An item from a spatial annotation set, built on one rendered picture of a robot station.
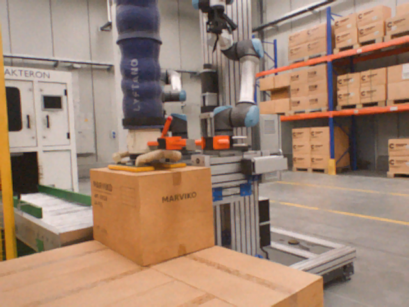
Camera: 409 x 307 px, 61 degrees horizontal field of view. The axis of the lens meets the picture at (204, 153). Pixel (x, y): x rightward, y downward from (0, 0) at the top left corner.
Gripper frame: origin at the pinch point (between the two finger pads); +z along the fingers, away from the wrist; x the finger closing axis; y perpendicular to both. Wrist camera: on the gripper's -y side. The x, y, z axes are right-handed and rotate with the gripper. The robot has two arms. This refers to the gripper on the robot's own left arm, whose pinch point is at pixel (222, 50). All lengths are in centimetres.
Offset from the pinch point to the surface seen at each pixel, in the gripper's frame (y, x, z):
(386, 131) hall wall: -808, -326, 49
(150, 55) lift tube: 27.6, -23.7, 0.1
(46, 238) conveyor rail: 69, -90, 99
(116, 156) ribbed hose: 39, -46, 51
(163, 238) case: 37, -3, 87
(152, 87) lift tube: 28.0, -22.7, 16.6
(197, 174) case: 17, -3, 60
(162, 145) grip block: 33, -8, 45
